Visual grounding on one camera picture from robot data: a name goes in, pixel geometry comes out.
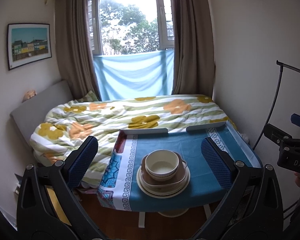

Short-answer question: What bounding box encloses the pink square dish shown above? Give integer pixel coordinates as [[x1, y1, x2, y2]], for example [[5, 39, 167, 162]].
[[141, 150, 187, 185]]

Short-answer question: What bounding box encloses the yellow duck plate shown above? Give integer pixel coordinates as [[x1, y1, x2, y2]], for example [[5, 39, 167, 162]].
[[136, 166, 191, 197]]

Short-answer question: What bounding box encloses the cream round bowl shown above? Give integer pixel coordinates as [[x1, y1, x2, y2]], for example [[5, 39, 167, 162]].
[[144, 149, 180, 182]]

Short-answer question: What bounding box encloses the duck pattern deep plate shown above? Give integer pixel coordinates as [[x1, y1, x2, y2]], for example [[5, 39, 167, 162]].
[[137, 166, 190, 196]]

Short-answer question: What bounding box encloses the person's right hand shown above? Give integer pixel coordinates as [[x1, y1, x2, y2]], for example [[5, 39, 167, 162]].
[[294, 172, 300, 188]]

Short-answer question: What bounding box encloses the floral striped duvet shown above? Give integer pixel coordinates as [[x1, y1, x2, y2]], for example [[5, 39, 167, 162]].
[[30, 95, 229, 188]]

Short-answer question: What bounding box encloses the blue patterned tablecloth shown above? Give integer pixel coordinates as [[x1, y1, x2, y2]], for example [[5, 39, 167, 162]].
[[97, 121, 262, 212]]

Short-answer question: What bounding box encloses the yellow box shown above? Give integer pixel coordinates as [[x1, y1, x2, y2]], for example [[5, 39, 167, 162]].
[[46, 186, 71, 226]]

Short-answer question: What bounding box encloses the black curved stand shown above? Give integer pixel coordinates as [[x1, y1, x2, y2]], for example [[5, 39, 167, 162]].
[[256, 61, 300, 139]]

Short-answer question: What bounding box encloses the grey headboard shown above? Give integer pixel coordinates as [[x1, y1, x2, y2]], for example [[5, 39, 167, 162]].
[[10, 80, 74, 152]]

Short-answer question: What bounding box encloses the green patterned pillow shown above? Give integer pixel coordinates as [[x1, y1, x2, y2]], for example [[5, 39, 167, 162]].
[[77, 90, 98, 102]]

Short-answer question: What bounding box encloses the plush toy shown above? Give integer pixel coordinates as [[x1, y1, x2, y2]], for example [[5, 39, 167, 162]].
[[22, 90, 37, 102]]

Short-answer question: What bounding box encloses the light blue window cloth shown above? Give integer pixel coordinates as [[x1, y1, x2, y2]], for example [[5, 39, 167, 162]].
[[93, 49, 174, 101]]

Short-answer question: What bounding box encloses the left brown curtain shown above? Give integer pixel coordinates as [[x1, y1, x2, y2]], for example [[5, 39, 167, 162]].
[[55, 0, 101, 100]]

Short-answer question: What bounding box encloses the brown curtain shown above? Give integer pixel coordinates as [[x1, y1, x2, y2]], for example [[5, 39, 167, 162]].
[[55, 0, 101, 100], [171, 0, 215, 97]]

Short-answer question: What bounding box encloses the right brown curtain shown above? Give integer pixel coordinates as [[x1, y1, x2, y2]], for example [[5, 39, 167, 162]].
[[171, 0, 215, 97]]

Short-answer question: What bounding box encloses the framed houses picture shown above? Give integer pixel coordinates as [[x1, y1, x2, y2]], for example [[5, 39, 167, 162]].
[[7, 23, 52, 70]]

